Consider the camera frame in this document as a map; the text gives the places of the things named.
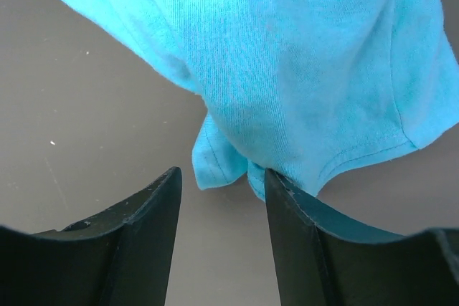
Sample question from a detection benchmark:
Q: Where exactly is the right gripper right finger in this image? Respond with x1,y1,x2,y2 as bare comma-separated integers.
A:
265,170,458,305

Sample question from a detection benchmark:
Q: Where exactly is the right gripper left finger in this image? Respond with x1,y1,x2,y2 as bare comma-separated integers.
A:
1,167,182,305

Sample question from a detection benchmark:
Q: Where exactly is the light blue t shirt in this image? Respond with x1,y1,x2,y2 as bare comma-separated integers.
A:
61,0,458,198

